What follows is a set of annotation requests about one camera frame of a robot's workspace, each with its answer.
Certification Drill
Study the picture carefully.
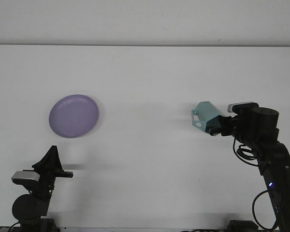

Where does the pale blue hexagonal cup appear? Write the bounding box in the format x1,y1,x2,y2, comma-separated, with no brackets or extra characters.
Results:
191,101,223,133

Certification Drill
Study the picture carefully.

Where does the pale purple round plate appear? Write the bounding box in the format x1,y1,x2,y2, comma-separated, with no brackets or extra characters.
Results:
49,94,100,139

